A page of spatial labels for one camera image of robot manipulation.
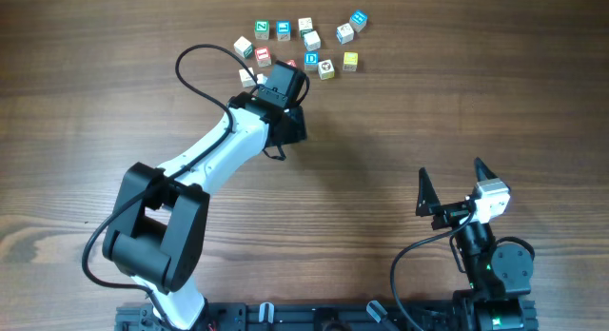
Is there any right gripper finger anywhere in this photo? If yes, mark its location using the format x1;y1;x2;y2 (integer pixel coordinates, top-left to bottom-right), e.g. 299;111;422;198
474;157;498;183
416;167;441;217

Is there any yellow sided picture block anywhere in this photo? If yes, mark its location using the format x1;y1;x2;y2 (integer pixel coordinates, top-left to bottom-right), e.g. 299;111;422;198
318;60;335;80

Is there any white block teal side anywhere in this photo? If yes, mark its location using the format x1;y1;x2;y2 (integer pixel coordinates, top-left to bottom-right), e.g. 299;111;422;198
233;36;253;59

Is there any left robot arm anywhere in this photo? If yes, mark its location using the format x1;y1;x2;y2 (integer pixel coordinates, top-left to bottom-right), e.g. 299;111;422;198
102;62;310;330

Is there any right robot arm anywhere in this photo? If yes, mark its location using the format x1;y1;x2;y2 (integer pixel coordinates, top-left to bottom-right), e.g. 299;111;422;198
416;158;539;331

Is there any plain block red side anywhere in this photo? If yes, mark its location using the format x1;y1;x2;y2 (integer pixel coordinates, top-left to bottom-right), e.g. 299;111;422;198
239;68;257;88

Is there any red top block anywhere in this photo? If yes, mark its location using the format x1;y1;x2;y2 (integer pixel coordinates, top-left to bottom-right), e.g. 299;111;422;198
254;47;272;68

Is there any blue D block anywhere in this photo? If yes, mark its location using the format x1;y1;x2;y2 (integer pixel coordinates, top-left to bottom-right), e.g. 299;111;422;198
304;51;319;71

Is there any white block beside D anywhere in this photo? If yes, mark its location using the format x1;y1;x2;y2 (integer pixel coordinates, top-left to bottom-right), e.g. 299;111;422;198
303;30;321;51

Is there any blue top block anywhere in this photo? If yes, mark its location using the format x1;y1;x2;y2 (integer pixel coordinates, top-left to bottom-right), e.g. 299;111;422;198
276;21;291;41

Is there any green N block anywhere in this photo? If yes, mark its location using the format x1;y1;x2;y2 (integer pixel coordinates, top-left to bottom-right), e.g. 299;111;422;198
254;20;270;40

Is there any plain block green side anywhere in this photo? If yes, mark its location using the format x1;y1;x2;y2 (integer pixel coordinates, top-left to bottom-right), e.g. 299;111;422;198
298;17;314;38

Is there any yellow top block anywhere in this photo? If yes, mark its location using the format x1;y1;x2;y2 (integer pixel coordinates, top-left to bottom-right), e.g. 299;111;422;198
343;52;359;71

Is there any white block blue side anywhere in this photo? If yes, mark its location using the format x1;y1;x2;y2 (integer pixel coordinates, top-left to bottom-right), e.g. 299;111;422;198
336;23;355;45

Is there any blue block far right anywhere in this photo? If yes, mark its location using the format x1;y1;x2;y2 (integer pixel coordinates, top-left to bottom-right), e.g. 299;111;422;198
349;10;368;33

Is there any right camera cable black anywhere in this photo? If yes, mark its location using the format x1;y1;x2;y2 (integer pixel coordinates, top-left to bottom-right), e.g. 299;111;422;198
386;212;470;330

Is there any camera cable black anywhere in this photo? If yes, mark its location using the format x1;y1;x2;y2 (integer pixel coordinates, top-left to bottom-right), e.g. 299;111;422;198
80;43;261;322
386;212;470;330

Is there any left camera cable black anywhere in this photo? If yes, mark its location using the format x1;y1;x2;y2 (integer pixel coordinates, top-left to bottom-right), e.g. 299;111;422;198
80;43;261;322

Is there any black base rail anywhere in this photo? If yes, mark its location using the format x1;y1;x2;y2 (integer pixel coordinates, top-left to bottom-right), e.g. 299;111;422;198
113;300;540;331

